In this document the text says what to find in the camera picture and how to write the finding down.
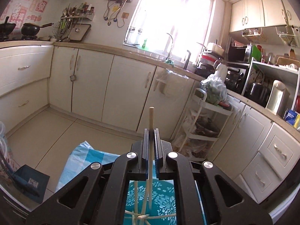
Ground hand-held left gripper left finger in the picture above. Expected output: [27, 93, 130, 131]
[25, 128, 150, 225]

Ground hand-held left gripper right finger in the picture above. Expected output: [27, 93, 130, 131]
[153, 128, 273, 225]

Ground crumpled plastic bag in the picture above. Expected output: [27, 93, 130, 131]
[178, 136, 211, 157]

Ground dark pot with lid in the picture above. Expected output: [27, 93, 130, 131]
[196, 119, 221, 136]

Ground blue checked tablecloth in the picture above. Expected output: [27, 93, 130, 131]
[56, 141, 122, 194]

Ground white rolling cart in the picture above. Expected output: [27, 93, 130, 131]
[172, 88, 233, 160]

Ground clear hanging plastic bag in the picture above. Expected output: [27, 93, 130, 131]
[155, 68, 190, 96]

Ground white base cabinet with doors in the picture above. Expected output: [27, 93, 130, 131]
[49, 46, 196, 136]

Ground plastic bag of vegetables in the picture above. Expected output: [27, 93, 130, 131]
[200, 74, 228, 106]

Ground white base cabinet with drawers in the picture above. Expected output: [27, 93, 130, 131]
[211, 94, 300, 204]
[0, 46, 54, 134]

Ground white thermos jug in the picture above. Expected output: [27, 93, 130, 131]
[214, 61, 228, 80]

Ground stack of pans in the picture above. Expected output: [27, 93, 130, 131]
[197, 54, 222, 75]

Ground blue dustpan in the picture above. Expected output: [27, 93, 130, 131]
[13, 164, 51, 203]

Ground chrome sink faucet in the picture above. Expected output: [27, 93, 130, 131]
[166, 33, 174, 60]

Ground beige countertop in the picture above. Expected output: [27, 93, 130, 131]
[0, 41, 300, 134]

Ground white pot with lid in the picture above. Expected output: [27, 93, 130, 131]
[207, 42, 225, 55]

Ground black microwave oven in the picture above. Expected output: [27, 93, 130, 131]
[228, 45, 252, 63]

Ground white electric water boiler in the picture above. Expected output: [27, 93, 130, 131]
[265, 80, 291, 116]

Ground white refrigerator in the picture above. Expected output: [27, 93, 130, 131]
[269, 192, 300, 218]

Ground blue food package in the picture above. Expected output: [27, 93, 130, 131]
[285, 109, 300, 130]

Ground clear plastic container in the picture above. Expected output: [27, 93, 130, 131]
[0, 121, 17, 185]

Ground white framed kitchen window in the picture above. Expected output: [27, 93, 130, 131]
[123, 0, 215, 62]

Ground green cutting board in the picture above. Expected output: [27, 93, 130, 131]
[250, 45, 262, 62]

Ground white counter shelf rack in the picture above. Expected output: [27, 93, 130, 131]
[241, 60, 300, 118]

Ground hanging rectangular tray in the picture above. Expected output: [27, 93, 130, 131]
[70, 24, 92, 41]

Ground water heater hoses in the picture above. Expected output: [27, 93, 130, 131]
[103, 0, 127, 27]

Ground gold wire hanging basket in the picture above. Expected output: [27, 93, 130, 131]
[242, 28, 262, 37]

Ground wall utensil rack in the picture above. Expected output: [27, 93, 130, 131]
[55, 2, 95, 41]

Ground white wall cabinet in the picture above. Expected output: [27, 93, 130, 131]
[229, 0, 300, 33]

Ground black wok with handle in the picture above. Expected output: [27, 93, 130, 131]
[0, 16, 16, 39]
[21, 22, 54, 40]

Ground white wire hanging basket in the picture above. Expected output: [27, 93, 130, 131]
[276, 25, 300, 47]

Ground pink wall stickers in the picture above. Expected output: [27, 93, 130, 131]
[0, 0, 48, 25]

